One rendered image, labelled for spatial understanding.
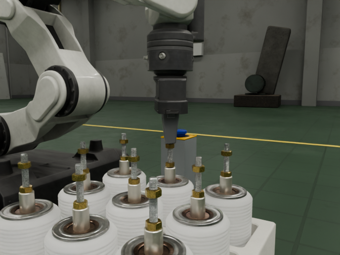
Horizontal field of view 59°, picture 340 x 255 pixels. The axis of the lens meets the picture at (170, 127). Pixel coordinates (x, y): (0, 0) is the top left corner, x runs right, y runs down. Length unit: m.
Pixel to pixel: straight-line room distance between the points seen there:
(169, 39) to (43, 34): 0.49
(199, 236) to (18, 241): 0.25
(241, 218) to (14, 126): 0.78
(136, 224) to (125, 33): 9.67
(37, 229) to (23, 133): 0.59
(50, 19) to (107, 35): 9.49
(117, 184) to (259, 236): 0.29
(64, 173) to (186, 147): 0.40
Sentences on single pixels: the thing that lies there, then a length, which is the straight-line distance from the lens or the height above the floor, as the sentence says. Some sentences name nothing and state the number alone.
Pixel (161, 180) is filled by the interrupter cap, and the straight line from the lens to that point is 0.62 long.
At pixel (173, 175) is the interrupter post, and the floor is 0.27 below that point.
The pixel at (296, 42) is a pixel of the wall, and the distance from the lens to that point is 7.98.
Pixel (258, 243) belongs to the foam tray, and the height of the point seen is 0.18.
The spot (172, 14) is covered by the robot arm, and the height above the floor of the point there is 0.56.
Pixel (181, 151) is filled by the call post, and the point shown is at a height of 0.28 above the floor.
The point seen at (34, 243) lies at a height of 0.22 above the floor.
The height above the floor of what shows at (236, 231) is 0.20.
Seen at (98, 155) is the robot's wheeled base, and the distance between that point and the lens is 1.09.
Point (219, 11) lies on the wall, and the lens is 8.62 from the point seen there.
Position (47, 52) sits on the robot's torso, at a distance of 0.94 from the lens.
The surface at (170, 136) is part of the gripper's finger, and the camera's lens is 0.59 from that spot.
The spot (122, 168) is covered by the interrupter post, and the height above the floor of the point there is 0.26.
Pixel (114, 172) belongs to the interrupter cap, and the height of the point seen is 0.25.
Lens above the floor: 0.44
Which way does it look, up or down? 8 degrees down
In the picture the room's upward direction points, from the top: straight up
